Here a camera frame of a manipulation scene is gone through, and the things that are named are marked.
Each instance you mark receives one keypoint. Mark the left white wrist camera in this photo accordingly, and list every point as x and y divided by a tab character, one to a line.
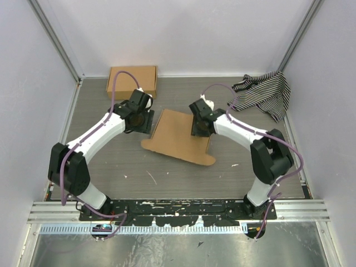
149	101

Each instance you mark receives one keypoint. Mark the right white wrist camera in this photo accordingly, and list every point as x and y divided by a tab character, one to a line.
210	103

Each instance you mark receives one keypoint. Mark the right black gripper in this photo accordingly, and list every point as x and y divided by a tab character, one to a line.
196	132

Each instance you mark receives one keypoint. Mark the brown cardboard box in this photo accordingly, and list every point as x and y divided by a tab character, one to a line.
172	137
124	86

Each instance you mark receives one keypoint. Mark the striped black white cloth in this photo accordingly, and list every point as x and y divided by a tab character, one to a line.
270	93

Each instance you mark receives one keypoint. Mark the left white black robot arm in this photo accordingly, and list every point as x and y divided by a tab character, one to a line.
68	166

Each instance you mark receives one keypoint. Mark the aluminium corner post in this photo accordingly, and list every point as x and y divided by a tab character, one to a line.
300	33
50	30

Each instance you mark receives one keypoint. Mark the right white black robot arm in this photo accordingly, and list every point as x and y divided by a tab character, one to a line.
270	155

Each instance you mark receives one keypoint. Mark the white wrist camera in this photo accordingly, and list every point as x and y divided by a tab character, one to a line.
210	103
149	101

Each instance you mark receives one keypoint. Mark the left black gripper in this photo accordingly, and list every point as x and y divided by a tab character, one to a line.
147	127

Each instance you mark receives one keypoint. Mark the white slotted cable duct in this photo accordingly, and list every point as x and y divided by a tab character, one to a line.
106	229

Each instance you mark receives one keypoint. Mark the folded brown cardboard box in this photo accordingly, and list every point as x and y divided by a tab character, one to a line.
124	86

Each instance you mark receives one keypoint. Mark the left aluminium corner post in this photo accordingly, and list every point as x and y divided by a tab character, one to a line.
50	30

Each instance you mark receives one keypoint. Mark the aluminium front rail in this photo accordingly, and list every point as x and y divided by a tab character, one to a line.
286	210

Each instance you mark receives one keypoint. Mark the right aluminium corner post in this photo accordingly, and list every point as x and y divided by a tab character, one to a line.
300	33

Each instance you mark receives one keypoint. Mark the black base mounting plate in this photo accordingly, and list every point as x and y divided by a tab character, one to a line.
213	212

